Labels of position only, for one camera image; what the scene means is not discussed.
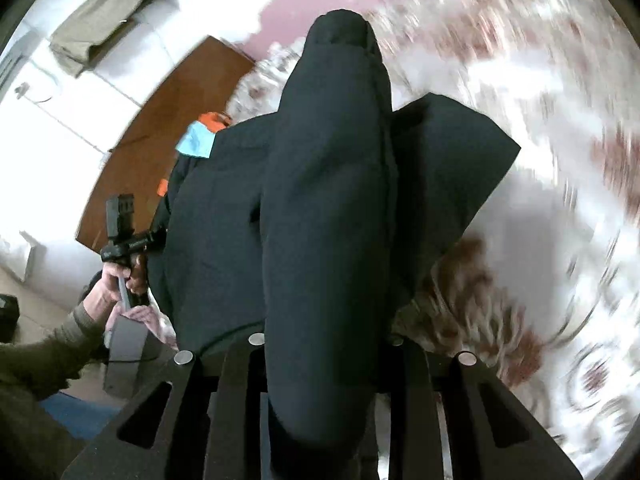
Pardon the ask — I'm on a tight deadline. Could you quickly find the black jacket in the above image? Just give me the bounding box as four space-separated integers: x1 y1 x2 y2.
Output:
150 10 520 446

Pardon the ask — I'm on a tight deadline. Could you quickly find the olive left sleeve forearm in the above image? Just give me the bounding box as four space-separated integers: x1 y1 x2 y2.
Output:
1 304 105 401

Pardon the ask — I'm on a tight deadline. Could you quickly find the person's left hand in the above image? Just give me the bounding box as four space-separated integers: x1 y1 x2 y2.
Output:
82 254 148 322

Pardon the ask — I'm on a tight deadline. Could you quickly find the brown wooden headboard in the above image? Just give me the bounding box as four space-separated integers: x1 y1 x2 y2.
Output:
76 37 254 252

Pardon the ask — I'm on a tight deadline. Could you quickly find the orange and blue cloth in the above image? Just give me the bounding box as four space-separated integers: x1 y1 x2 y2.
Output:
172 112 232 165

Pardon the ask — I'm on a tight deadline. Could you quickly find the floral satin bedspread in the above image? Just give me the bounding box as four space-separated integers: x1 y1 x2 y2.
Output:
224 0 640 476

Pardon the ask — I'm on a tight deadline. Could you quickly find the khaki cloth on wall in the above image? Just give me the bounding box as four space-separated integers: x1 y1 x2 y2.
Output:
50 0 152 77

